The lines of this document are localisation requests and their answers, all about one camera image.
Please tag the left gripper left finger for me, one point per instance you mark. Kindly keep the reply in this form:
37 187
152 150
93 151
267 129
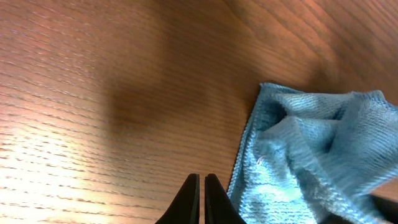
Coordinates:
185 207

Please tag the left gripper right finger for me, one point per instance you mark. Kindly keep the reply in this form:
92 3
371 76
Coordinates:
218 207

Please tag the blue microfiber cloth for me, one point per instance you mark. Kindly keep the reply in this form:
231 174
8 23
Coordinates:
305 156

